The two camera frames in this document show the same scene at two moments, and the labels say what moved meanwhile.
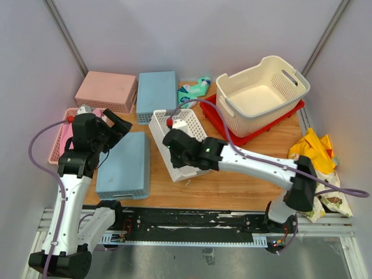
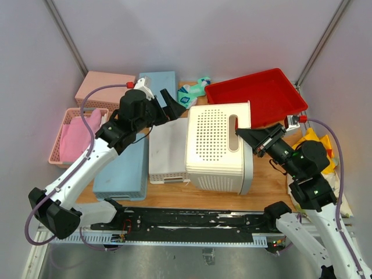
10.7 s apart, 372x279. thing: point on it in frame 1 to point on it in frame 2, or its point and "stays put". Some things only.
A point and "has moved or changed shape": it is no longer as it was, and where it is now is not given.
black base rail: x=193 y=221 stays put
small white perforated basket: x=162 y=121 has moved or changed shape
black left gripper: x=121 y=128 to x=173 y=110
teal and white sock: x=187 y=92 stays put
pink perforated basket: x=117 y=93 stays put
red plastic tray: x=211 y=114 to x=272 y=96
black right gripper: x=176 y=163 to x=261 y=139
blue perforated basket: x=124 y=170 stays put
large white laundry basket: x=251 y=100 to x=217 y=158
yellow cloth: x=318 y=149 stays put
